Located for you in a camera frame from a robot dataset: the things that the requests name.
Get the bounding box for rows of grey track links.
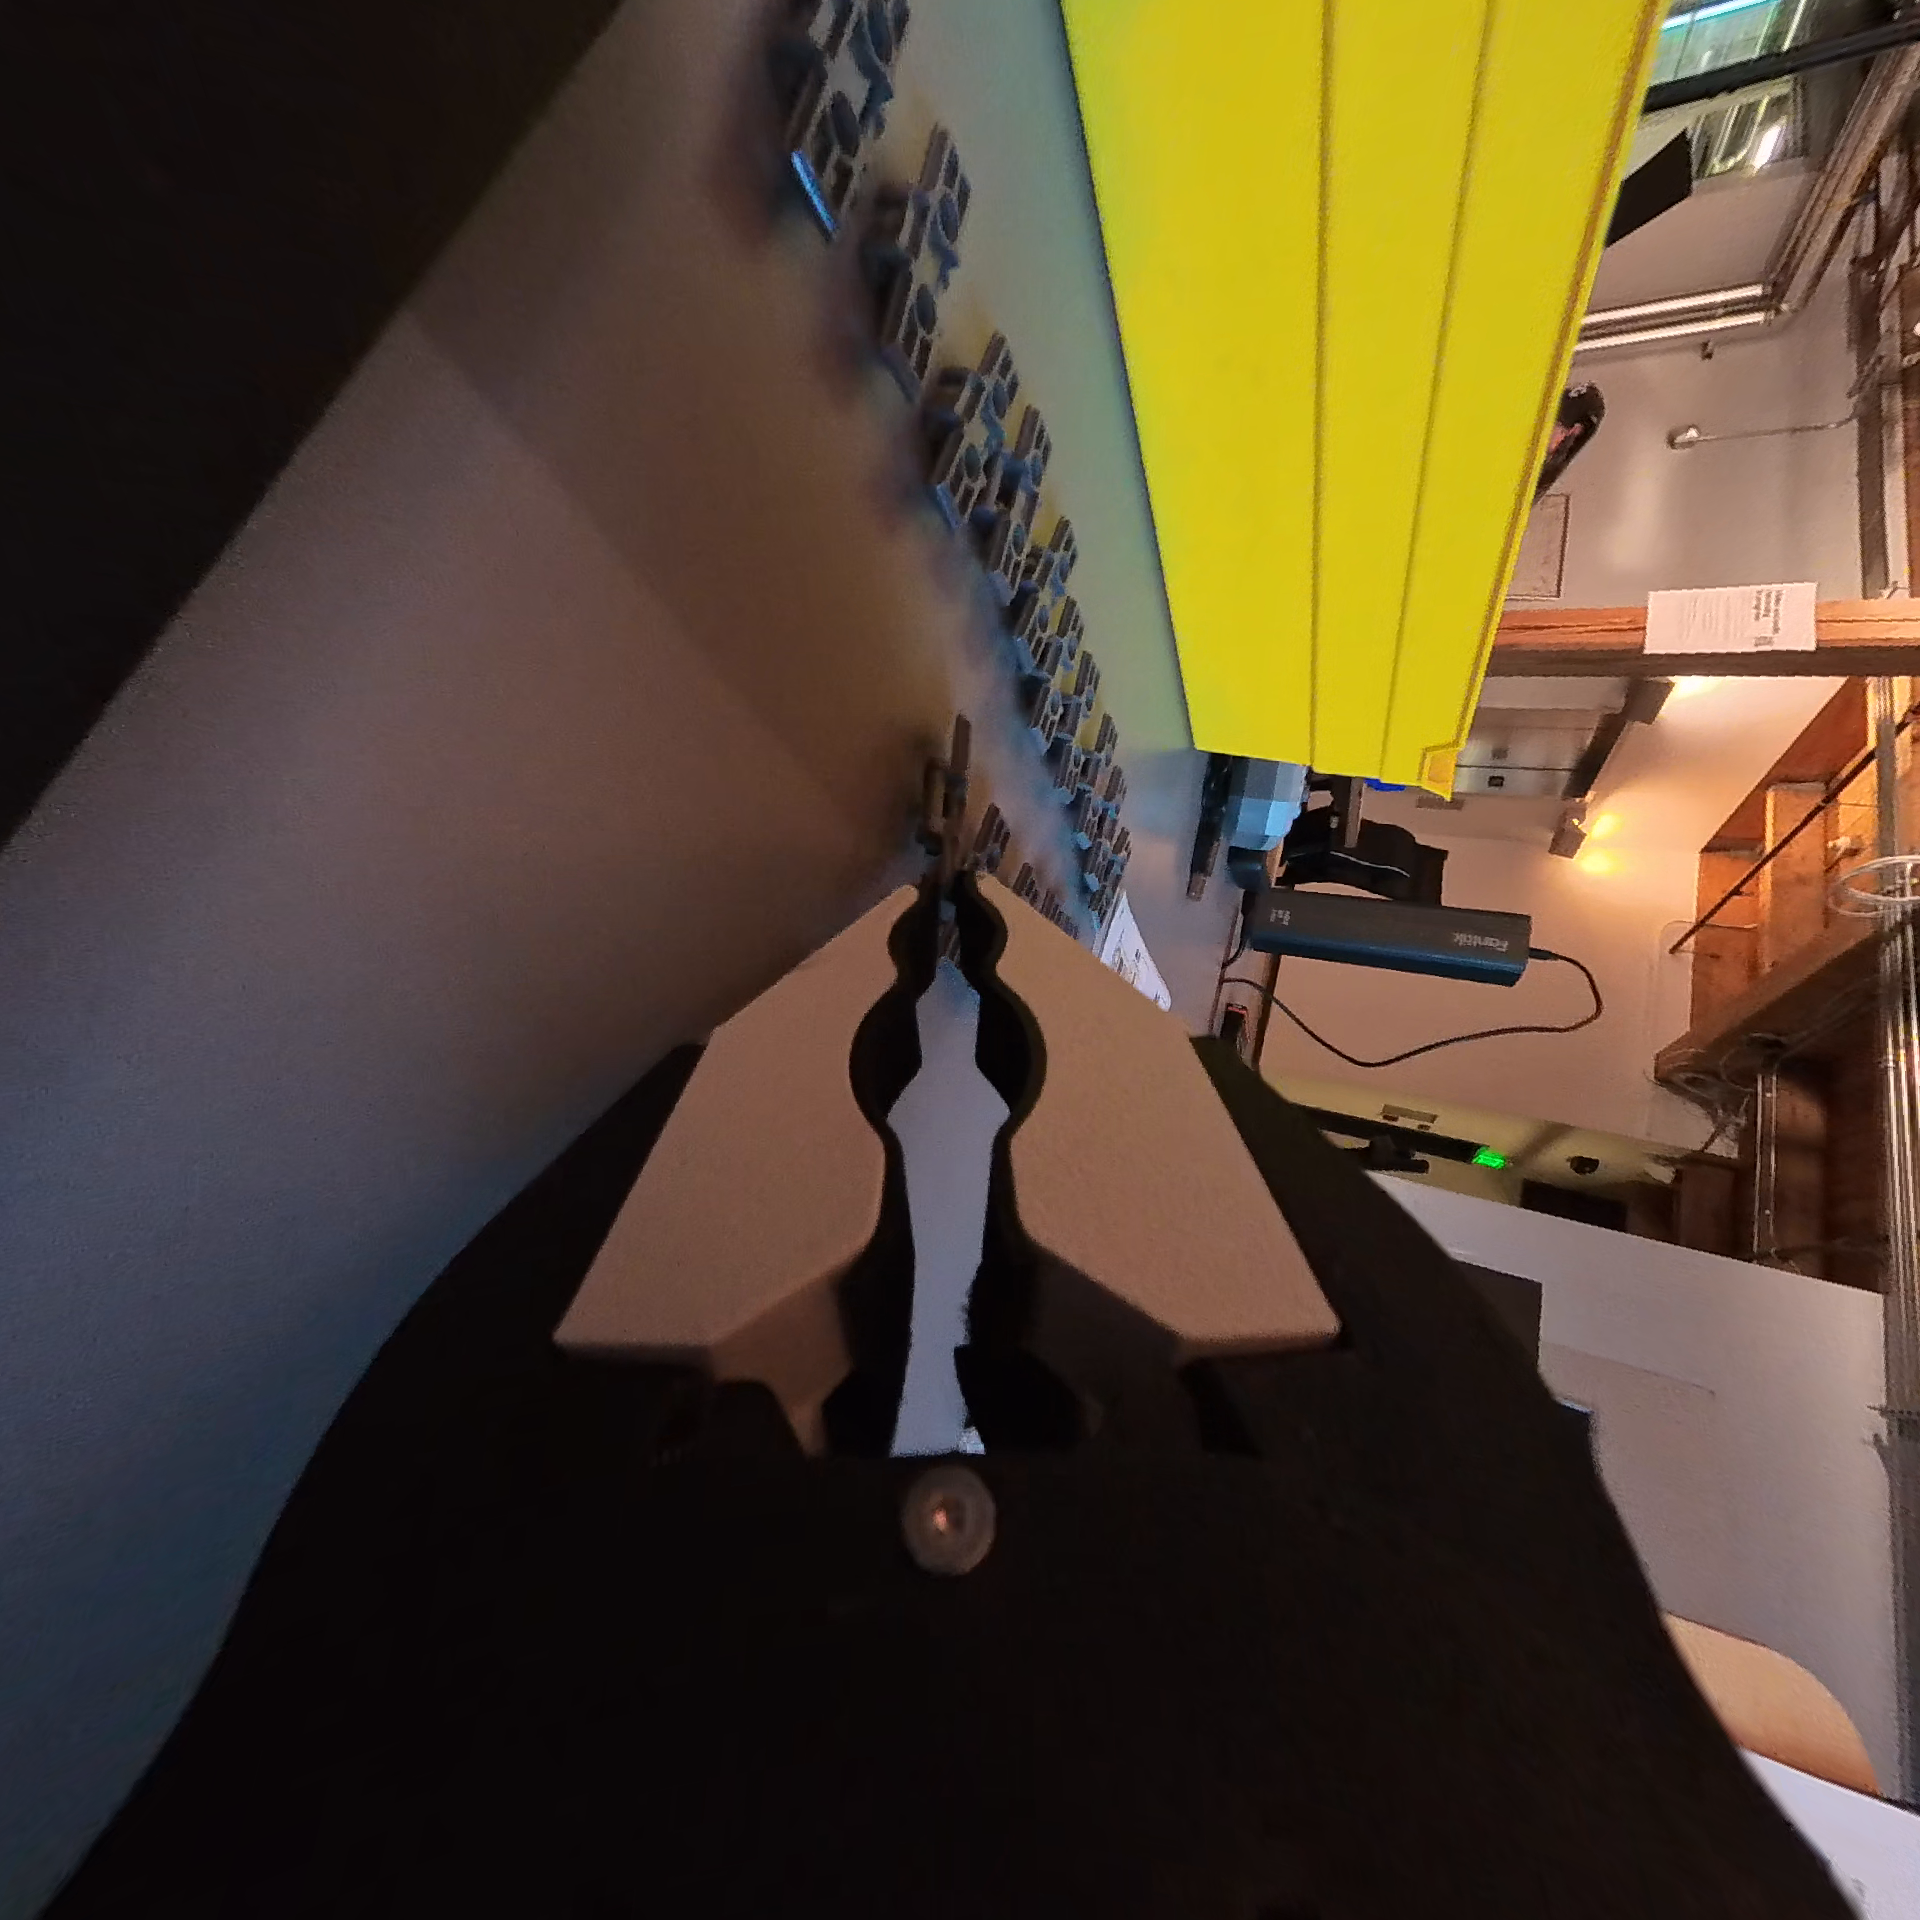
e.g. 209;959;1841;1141
773;0;1143;938

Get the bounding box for wooden beam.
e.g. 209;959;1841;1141
1492;597;1920;681

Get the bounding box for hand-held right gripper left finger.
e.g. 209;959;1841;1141
554;882;940;1454

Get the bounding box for yellow plastic bin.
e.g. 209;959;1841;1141
1055;0;1671;799

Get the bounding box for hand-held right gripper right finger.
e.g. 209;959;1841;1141
951;872;1342;1454

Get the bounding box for grey power adapter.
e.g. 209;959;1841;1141
1228;757;1310;886

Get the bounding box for black power bank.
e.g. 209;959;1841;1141
1245;885;1536;990

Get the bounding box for printed instruction booklet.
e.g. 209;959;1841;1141
1094;891;1174;1014

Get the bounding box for thin black cable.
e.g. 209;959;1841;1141
1218;943;1604;1069

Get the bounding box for grey track link piece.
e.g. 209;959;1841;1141
913;710;981;915

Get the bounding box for white paper notice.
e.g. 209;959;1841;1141
1645;582;1818;654

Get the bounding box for grey desk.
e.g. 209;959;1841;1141
0;0;1255;1912

